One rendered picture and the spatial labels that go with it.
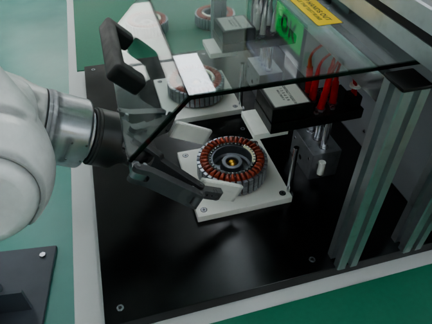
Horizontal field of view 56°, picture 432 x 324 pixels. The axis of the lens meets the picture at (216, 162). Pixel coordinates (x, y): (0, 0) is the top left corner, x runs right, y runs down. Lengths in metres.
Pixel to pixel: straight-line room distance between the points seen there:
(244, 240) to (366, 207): 0.19
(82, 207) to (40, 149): 0.38
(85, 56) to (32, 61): 1.73
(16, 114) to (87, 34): 0.89
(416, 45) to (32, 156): 0.32
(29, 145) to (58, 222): 1.41
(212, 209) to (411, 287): 0.29
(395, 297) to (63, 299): 1.13
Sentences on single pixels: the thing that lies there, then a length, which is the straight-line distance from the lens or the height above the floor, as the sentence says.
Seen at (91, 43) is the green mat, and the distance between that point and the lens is 1.16.
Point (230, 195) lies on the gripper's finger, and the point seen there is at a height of 0.82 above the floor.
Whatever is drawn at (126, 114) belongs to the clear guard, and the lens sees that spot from 0.40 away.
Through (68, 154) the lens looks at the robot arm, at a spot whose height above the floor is 0.93.
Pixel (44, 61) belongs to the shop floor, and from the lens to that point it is 2.79.
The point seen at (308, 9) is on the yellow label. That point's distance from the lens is 0.48.
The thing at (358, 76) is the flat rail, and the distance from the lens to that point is 0.46.
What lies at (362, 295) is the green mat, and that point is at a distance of 0.60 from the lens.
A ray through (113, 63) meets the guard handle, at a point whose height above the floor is 1.06.
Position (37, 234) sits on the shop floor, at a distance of 1.70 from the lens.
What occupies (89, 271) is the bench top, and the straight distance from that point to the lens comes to 0.61.
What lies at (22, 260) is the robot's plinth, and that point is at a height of 0.02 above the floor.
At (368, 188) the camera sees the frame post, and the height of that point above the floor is 0.93.
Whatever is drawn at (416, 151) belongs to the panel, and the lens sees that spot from 0.66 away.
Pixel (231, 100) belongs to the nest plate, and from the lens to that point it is 0.82.
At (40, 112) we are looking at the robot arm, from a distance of 0.49.
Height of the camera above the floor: 1.24
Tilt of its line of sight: 43 degrees down
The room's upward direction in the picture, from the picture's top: straight up
